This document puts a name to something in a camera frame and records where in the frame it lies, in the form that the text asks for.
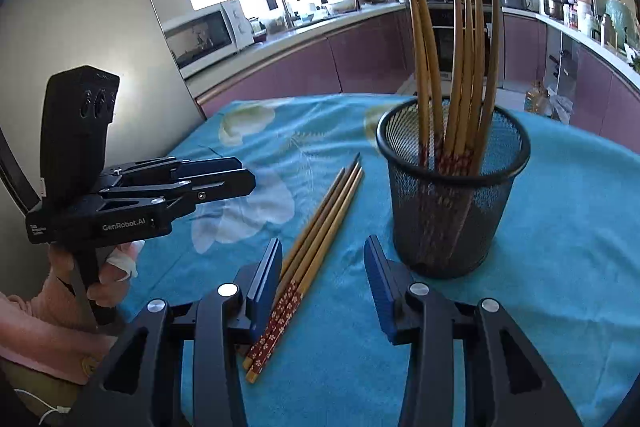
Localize blue floral tablecloth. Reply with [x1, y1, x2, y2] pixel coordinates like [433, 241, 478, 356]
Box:
[117, 93, 640, 427]

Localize pink base cabinets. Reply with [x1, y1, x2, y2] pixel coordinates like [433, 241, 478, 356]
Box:
[502, 12, 640, 140]
[192, 4, 416, 118]

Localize stainless steel stockpot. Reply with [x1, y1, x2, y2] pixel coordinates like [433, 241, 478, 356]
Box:
[539, 0, 570, 20]

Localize person's left hand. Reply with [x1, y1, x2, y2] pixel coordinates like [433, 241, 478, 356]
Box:
[47, 239, 146, 309]

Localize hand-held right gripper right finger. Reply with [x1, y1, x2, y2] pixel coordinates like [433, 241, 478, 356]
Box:
[364, 234, 583, 427]

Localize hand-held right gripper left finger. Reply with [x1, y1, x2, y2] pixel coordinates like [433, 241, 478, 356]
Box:
[65, 237, 284, 427]

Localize yellow cooking oil bottle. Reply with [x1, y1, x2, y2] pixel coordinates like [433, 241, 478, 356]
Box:
[525, 79, 548, 115]

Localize bunch of wooden chopsticks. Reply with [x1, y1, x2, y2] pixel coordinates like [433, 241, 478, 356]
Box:
[404, 0, 506, 180]

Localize white microwave oven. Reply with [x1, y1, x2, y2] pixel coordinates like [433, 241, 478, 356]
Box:
[162, 0, 256, 80]

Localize person's olive trousers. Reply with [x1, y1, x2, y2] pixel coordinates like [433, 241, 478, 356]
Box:
[0, 357, 101, 427]

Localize person's left forearm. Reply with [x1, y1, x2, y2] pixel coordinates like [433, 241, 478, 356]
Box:
[0, 277, 116, 383]

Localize red-patterned wooden chopstick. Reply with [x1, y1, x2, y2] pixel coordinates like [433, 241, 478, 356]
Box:
[243, 153, 361, 369]
[246, 166, 365, 384]
[244, 167, 347, 360]

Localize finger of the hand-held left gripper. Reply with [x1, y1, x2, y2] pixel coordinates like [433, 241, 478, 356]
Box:
[102, 156, 245, 188]
[97, 170, 257, 222]

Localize black integrated stove oven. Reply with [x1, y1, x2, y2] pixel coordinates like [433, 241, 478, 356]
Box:
[412, 0, 506, 82]

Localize black mesh cup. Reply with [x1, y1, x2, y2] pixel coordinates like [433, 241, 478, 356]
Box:
[376, 96, 532, 279]

